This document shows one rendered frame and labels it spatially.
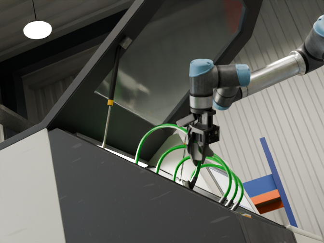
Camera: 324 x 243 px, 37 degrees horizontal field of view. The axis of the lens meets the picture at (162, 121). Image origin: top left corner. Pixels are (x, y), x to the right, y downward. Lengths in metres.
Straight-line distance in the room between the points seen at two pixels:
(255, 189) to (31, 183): 5.68
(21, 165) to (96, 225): 0.41
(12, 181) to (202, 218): 0.75
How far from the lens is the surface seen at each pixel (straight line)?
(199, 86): 1.52
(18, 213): 1.79
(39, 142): 1.79
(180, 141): 2.27
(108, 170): 1.58
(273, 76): 1.74
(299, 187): 8.39
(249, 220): 1.46
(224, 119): 8.84
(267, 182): 7.23
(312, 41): 1.76
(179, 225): 1.43
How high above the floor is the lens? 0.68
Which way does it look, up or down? 24 degrees up
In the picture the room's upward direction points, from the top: 15 degrees counter-clockwise
